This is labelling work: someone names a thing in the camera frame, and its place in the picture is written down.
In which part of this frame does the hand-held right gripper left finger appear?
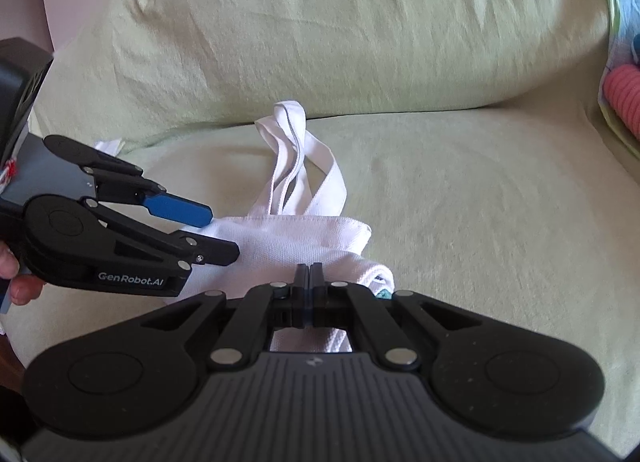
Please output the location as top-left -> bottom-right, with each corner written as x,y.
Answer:
141,264 -> 312,370

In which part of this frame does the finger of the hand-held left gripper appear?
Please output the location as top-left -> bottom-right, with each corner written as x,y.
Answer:
82,198 -> 241,267
44,136 -> 215,229

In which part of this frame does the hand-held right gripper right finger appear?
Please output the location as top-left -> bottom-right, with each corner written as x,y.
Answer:
310,264 -> 482,372

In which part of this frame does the white and green tote bag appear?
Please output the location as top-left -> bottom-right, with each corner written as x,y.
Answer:
162,100 -> 397,354

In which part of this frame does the person's left hand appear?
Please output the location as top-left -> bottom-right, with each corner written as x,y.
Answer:
0,241 -> 45,307

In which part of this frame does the green covered sofa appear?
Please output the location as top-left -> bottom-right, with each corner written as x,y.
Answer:
0,0 -> 640,443

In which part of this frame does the pink towel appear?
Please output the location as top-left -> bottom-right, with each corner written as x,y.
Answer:
602,66 -> 640,141

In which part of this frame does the pastel patchwork quilt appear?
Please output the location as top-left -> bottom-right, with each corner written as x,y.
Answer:
594,0 -> 640,163

